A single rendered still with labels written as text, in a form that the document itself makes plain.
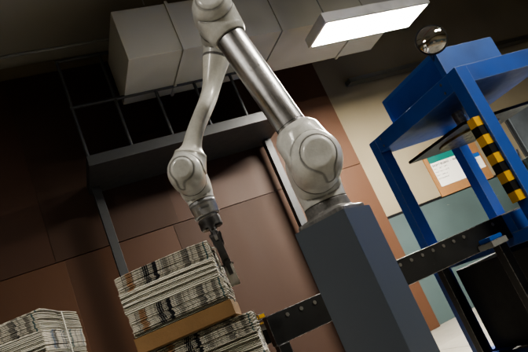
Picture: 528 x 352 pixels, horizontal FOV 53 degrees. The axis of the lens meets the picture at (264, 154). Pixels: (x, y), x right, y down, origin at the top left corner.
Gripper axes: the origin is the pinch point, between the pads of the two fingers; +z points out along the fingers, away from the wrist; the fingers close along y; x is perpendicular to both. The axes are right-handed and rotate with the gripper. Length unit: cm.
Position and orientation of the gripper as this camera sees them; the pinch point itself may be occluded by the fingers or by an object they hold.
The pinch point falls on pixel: (232, 274)
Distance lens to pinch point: 175.9
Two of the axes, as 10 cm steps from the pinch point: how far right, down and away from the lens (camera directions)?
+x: 9.1, -3.9, 1.2
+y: 0.0, -3.0, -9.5
